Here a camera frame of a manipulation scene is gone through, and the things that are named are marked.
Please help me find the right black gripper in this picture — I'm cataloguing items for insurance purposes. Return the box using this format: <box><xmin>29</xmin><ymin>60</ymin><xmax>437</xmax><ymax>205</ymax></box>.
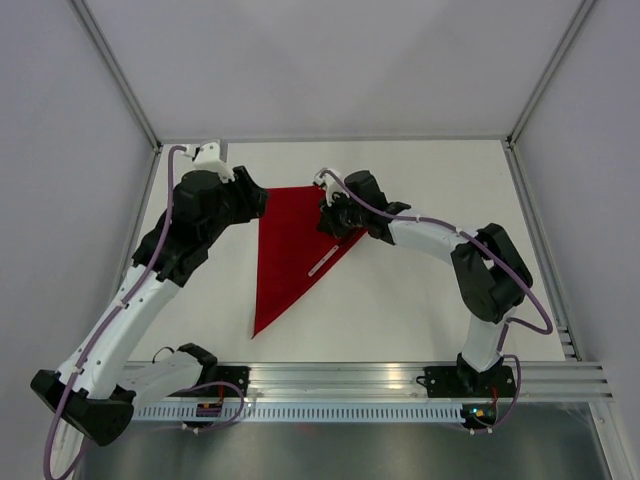
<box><xmin>318</xmin><ymin>188</ymin><xmax>367</xmax><ymax>238</ymax></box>

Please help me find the pink plastic knife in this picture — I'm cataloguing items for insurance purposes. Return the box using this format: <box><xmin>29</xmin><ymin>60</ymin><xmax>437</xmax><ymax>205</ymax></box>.
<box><xmin>307</xmin><ymin>245</ymin><xmax>340</xmax><ymax>278</ymax></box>

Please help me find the red cloth napkin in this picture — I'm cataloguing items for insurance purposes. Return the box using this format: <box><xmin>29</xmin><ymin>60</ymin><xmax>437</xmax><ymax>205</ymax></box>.
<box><xmin>253</xmin><ymin>186</ymin><xmax>365</xmax><ymax>335</ymax></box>

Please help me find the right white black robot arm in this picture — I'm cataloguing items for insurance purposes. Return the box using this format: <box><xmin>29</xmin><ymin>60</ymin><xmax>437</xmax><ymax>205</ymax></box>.
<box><xmin>314</xmin><ymin>169</ymin><xmax>533</xmax><ymax>395</ymax></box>

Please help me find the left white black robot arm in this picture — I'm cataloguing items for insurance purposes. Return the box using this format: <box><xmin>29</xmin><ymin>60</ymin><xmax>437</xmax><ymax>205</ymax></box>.
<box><xmin>31</xmin><ymin>166</ymin><xmax>268</xmax><ymax>446</ymax></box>

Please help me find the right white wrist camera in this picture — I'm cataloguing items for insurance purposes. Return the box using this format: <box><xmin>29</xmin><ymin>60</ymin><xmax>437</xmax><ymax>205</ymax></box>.
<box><xmin>313</xmin><ymin>167</ymin><xmax>350</xmax><ymax>207</ymax></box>

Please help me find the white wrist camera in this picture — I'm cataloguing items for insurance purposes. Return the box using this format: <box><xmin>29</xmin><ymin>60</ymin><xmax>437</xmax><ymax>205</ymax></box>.
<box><xmin>313</xmin><ymin>167</ymin><xmax>350</xmax><ymax>207</ymax></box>
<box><xmin>182</xmin><ymin>141</ymin><xmax>235</xmax><ymax>183</ymax></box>

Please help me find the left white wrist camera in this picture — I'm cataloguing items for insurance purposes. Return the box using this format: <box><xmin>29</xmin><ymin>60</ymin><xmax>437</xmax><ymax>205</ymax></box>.
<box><xmin>182</xmin><ymin>141</ymin><xmax>235</xmax><ymax>183</ymax></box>

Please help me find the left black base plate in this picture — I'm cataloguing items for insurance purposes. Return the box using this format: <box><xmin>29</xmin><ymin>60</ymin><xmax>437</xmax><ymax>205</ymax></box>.
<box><xmin>198</xmin><ymin>365</ymin><xmax>251</xmax><ymax>398</ymax></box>

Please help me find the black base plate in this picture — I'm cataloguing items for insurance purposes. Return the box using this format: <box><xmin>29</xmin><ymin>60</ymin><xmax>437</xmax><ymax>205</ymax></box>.
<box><xmin>198</xmin><ymin>365</ymin><xmax>251</xmax><ymax>398</ymax></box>
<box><xmin>416</xmin><ymin>365</ymin><xmax>516</xmax><ymax>399</ymax></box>

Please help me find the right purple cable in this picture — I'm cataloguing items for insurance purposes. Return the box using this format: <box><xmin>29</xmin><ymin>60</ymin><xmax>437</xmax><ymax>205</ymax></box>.
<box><xmin>319</xmin><ymin>169</ymin><xmax>554</xmax><ymax>436</ymax></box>

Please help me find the purple cable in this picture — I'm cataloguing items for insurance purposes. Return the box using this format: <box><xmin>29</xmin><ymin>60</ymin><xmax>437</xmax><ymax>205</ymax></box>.
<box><xmin>319</xmin><ymin>169</ymin><xmax>554</xmax><ymax>436</ymax></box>
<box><xmin>44</xmin><ymin>144</ymin><xmax>246</xmax><ymax>479</ymax></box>

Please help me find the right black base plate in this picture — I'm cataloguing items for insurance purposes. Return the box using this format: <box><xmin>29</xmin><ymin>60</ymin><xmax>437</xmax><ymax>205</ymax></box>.
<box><xmin>416</xmin><ymin>365</ymin><xmax>516</xmax><ymax>399</ymax></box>

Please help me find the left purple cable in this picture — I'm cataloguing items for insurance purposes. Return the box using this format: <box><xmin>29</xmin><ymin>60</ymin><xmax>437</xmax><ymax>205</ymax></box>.
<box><xmin>44</xmin><ymin>144</ymin><xmax>246</xmax><ymax>479</ymax></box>

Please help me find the aluminium frame left post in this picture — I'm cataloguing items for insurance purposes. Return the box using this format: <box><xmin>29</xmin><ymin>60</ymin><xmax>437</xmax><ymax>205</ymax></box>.
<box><xmin>67</xmin><ymin>0</ymin><xmax>162</xmax><ymax>153</ymax></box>

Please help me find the aluminium frame post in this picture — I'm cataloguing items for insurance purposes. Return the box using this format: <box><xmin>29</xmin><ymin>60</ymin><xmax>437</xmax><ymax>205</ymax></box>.
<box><xmin>505</xmin><ymin>0</ymin><xmax>599</xmax><ymax>150</ymax></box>
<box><xmin>67</xmin><ymin>0</ymin><xmax>162</xmax><ymax>153</ymax></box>

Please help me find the white slotted cable duct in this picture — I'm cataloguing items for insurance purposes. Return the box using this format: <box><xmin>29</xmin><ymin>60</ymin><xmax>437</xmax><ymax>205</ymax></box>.
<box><xmin>133</xmin><ymin>401</ymin><xmax>463</xmax><ymax>425</ymax></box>

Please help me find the aluminium front rail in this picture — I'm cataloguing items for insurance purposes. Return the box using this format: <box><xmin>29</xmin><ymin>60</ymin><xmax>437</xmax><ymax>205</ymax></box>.
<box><xmin>119</xmin><ymin>360</ymin><xmax>614</xmax><ymax>401</ymax></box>

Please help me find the aluminium frame right post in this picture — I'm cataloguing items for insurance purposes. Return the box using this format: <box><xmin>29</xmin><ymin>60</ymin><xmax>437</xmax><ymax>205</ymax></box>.
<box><xmin>505</xmin><ymin>0</ymin><xmax>599</xmax><ymax>150</ymax></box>

